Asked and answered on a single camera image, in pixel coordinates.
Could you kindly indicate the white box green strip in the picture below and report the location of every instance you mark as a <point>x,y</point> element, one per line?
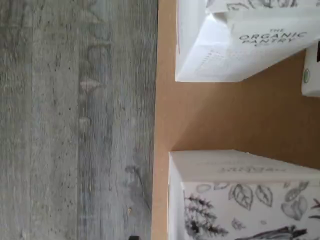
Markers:
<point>225,175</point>

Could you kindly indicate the white leaf print box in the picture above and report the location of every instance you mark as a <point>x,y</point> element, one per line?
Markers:
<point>312,83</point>

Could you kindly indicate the white box pink strip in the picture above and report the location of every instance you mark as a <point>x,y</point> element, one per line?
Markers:
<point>225,50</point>

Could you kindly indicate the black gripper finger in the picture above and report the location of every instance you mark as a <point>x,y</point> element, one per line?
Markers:
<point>134,238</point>

